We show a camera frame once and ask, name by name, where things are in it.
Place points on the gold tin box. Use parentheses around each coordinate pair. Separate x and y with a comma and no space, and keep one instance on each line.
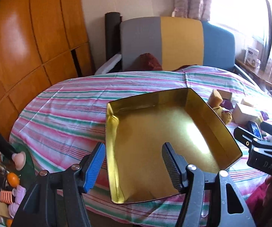
(138,126)

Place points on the striped bed sheet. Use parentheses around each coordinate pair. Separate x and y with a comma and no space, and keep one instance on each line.
(65,122)

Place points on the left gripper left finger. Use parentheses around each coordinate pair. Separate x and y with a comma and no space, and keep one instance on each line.
(92,166)

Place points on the glass side table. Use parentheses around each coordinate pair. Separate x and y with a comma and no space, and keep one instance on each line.
(8,207)

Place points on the white appliance box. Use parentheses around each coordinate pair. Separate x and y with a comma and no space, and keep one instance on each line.
(251,56)

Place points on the white rectangular box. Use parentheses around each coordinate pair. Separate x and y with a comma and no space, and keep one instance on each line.
(242,114)

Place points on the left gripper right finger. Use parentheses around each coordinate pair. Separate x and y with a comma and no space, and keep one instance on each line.
(176,167)

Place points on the orange fruit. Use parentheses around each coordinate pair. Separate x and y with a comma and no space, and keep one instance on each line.
(13,180)

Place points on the yellow knitted sock bundle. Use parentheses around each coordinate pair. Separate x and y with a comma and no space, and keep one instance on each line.
(224,114)

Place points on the wooden side table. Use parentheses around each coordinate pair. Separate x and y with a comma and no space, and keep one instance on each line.
(258,74)

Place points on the pink hair roller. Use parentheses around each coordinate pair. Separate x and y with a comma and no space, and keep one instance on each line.
(19,193)

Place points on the small green white box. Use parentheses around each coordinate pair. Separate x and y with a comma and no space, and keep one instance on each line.
(225,95)

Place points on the tricolour armchair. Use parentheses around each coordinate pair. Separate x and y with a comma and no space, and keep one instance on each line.
(175,42)

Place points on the dark red cushion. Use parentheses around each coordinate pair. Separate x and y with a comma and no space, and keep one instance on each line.
(146,62)

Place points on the red blanket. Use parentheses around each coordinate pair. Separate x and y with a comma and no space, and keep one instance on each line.
(260,203)

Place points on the yellow sponge block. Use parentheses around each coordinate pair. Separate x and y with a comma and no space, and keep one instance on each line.
(215,99)

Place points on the blue tissue pack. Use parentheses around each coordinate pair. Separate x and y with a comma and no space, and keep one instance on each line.
(254,129)

